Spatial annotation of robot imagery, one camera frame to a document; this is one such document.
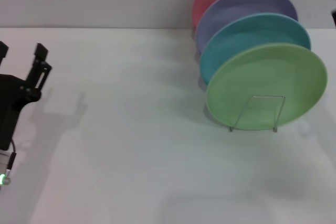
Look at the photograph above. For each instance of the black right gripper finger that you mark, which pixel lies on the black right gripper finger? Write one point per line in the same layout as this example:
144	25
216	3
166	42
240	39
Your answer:
334	18

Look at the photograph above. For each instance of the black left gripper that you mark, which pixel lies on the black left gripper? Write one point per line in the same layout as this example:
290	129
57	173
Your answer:
10	103

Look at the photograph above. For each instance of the green plate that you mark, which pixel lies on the green plate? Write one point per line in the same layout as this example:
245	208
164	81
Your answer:
267	82

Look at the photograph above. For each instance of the purple plate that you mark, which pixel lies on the purple plate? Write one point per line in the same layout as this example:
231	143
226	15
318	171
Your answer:
236	9

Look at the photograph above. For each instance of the teal plate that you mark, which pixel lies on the teal plate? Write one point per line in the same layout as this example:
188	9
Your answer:
236	40

